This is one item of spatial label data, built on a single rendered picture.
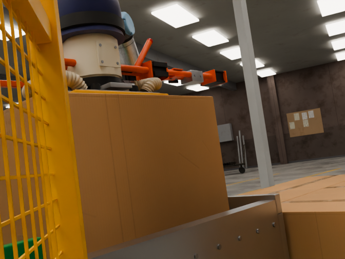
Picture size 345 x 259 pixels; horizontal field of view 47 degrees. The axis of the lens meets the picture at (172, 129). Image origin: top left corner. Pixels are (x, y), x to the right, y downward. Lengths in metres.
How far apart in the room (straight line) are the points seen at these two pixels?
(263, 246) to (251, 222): 0.09
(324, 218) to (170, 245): 0.56
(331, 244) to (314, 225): 0.07
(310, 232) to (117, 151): 0.67
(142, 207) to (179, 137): 0.25
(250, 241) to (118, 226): 0.38
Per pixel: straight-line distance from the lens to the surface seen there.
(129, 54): 2.03
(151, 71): 1.38
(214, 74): 1.64
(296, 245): 1.38
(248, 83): 5.01
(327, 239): 1.33
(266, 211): 1.24
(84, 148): 0.97
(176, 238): 0.95
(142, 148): 1.07
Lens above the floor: 0.75
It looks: 5 degrees up
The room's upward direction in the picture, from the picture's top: 8 degrees counter-clockwise
